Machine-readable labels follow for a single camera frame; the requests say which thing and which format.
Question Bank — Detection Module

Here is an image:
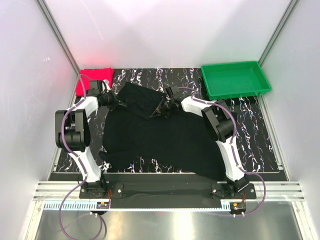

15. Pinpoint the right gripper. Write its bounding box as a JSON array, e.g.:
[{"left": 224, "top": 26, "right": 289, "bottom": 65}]
[{"left": 150, "top": 96, "right": 175, "bottom": 119}]

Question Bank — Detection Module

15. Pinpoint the black t shirt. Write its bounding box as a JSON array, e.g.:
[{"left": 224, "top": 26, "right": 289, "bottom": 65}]
[{"left": 98, "top": 82, "right": 226, "bottom": 181}]

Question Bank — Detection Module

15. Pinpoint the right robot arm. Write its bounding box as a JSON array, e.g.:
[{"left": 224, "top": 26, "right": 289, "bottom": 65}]
[{"left": 150, "top": 95, "right": 249, "bottom": 199}]

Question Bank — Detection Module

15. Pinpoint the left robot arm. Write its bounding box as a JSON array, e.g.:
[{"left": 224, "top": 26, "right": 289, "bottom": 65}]
[{"left": 55, "top": 90, "right": 126, "bottom": 198}]

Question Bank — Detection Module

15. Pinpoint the folded red t shirt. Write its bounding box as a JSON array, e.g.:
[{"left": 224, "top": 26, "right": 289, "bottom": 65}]
[{"left": 79, "top": 68, "right": 115, "bottom": 91}]

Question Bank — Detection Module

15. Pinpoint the green plastic bin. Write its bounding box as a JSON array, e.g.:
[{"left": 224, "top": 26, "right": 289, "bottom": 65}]
[{"left": 200, "top": 60, "right": 272, "bottom": 101}]

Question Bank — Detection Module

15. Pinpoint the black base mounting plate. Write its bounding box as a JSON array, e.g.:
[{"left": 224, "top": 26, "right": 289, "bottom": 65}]
[{"left": 79, "top": 173, "right": 257, "bottom": 211}]

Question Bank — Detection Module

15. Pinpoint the shiny steel front plate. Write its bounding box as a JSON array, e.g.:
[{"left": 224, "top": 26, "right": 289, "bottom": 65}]
[{"left": 33, "top": 208, "right": 305, "bottom": 240}]

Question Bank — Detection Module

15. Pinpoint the aluminium frame post left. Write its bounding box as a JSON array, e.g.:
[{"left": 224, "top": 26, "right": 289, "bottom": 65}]
[{"left": 35, "top": 0, "right": 80, "bottom": 74}]

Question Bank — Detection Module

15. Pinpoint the aluminium frame post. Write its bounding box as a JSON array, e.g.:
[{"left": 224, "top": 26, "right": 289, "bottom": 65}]
[
  {"left": 258, "top": 0, "right": 300, "bottom": 67},
  {"left": 35, "top": 0, "right": 80, "bottom": 74}
]

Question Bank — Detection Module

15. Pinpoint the aluminium front rail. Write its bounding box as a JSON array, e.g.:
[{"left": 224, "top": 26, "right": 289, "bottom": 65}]
[{"left": 33, "top": 181, "right": 305, "bottom": 202}]

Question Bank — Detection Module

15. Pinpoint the white slotted cable duct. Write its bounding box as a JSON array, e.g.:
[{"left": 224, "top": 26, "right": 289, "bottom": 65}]
[{"left": 44, "top": 200, "right": 231, "bottom": 212}]

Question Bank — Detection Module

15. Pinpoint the aluminium frame post right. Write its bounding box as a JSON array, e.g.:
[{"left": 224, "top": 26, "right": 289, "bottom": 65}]
[{"left": 258, "top": 0, "right": 300, "bottom": 67}]

